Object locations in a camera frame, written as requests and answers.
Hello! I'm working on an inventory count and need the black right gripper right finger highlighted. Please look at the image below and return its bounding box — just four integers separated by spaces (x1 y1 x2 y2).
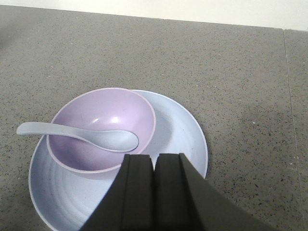
154 154 274 231

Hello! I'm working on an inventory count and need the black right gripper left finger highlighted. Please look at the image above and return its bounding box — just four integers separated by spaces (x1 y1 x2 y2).
81 154 154 231

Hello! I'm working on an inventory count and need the purple plastic bowl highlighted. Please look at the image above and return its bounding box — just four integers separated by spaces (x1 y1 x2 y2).
46 88 156 180

